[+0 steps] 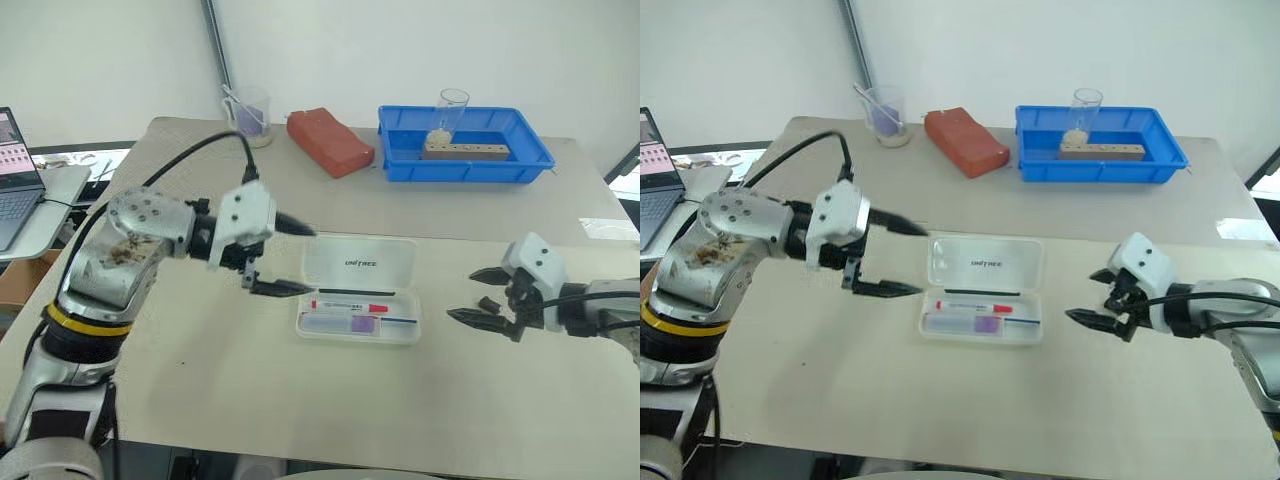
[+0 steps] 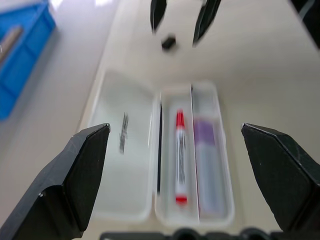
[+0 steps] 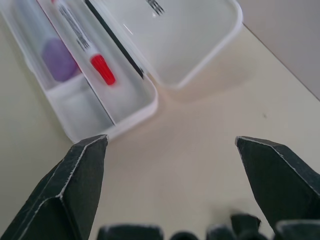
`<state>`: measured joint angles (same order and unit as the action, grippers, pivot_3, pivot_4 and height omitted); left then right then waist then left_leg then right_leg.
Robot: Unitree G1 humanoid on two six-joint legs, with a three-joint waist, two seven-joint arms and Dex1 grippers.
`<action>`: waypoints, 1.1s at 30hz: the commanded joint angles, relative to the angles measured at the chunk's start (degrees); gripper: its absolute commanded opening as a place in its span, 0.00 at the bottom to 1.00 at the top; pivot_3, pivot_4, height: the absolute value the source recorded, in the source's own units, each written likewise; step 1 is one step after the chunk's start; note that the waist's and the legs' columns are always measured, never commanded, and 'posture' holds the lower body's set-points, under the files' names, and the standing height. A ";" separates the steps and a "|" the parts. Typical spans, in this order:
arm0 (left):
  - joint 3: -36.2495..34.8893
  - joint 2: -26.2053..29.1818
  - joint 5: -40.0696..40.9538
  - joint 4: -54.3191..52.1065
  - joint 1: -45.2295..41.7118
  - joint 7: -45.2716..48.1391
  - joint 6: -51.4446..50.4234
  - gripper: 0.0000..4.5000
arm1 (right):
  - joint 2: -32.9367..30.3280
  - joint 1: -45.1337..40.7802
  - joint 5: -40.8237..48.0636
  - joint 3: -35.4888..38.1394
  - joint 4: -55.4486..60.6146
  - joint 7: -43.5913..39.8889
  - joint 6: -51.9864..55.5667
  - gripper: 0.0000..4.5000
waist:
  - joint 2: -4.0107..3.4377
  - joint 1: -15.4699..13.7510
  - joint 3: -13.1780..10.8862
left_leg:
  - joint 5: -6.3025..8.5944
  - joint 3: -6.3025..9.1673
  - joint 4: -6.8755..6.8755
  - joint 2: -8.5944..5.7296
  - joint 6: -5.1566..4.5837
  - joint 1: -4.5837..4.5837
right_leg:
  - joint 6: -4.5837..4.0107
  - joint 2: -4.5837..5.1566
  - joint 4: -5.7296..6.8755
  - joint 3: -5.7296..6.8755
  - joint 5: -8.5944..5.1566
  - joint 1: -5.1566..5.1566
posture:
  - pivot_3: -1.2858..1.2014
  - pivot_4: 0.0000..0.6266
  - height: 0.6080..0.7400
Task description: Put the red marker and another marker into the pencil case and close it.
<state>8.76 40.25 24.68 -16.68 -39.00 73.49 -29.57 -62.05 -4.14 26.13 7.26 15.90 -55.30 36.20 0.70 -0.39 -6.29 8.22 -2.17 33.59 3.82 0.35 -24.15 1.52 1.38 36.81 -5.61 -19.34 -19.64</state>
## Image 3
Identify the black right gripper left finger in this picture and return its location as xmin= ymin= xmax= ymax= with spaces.
xmin=0 ymin=134 xmax=109 ymax=240

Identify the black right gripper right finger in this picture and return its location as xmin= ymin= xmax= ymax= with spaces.
xmin=234 ymin=135 xmax=320 ymax=240

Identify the white plastic pencil case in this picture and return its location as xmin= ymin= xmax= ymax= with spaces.
xmin=0 ymin=0 xmax=244 ymax=144

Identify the purple capped white marker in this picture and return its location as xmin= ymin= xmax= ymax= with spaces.
xmin=13 ymin=0 xmax=80 ymax=83

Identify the red capped white marker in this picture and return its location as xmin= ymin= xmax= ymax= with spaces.
xmin=51 ymin=0 xmax=117 ymax=87

